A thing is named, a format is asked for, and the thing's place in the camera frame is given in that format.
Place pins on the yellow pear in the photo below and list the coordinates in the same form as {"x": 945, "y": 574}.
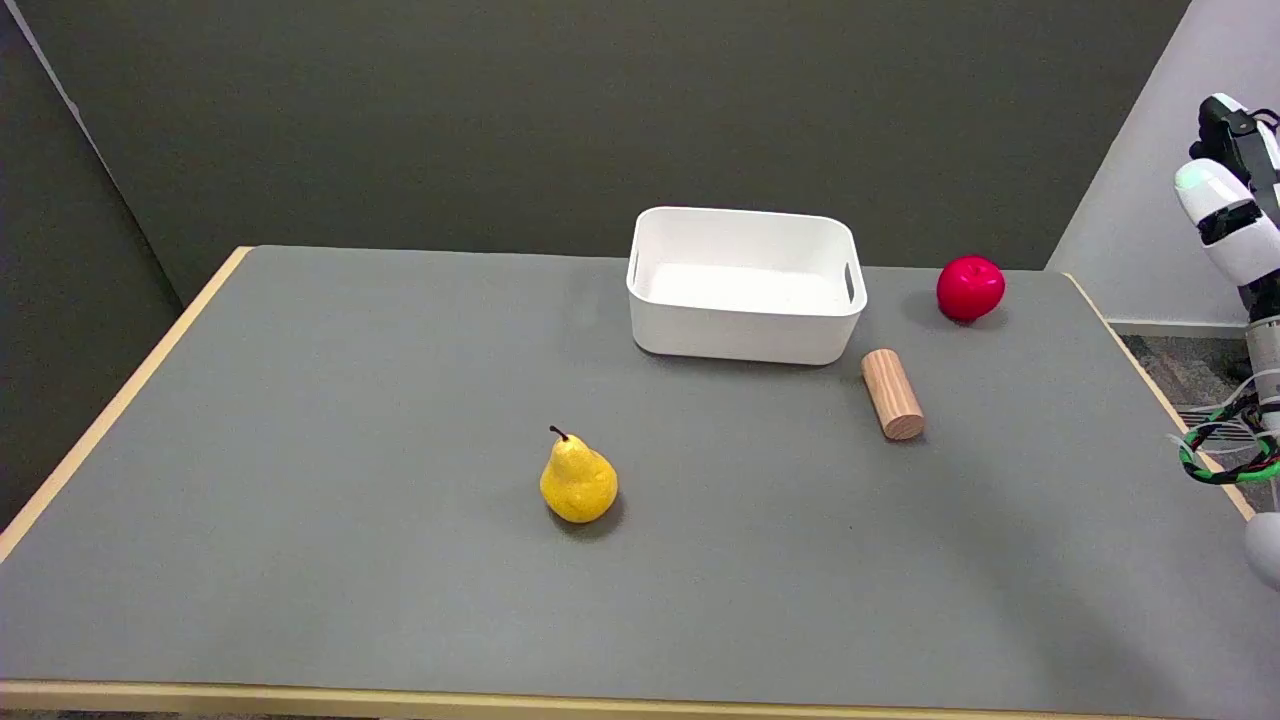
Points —
{"x": 578, "y": 482}

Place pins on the wooden cylinder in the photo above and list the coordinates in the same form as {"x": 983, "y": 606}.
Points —
{"x": 892, "y": 392}

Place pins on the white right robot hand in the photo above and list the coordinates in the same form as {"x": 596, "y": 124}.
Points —
{"x": 1238, "y": 240}

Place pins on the red apple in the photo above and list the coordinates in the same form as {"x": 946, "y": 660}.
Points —
{"x": 970, "y": 288}

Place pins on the white plastic bin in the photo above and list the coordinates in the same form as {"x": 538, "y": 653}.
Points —
{"x": 744, "y": 288}

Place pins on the floor vent grille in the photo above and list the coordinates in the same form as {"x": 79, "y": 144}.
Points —
{"x": 1222, "y": 428}

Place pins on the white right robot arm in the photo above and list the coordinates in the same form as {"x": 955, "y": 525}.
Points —
{"x": 1266, "y": 350}

